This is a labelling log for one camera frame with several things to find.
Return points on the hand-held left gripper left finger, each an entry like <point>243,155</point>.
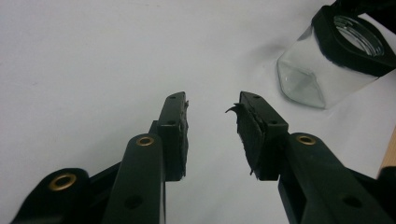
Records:
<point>172,140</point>

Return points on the wooden board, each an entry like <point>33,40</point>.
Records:
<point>389,155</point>

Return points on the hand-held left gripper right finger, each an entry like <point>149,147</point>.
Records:
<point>271,146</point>

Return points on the glass jar with black collar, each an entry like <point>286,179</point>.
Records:
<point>314,74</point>

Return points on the dark object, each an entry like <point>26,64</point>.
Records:
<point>376,9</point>

